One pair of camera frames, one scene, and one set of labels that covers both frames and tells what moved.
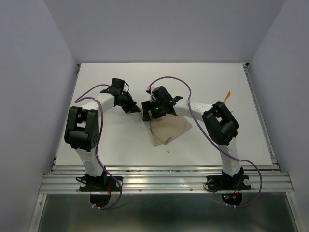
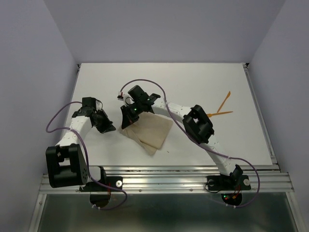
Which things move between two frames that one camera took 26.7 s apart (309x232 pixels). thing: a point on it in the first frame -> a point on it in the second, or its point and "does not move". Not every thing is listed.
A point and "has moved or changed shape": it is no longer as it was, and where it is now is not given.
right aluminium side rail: (273, 157) does not move
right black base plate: (228, 183) does not move
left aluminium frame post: (36, 218) does not move
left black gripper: (132, 108) -> (107, 126)
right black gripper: (147, 106) -> (127, 119)
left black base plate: (100, 184) does not move
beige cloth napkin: (167, 127) has moved or changed shape
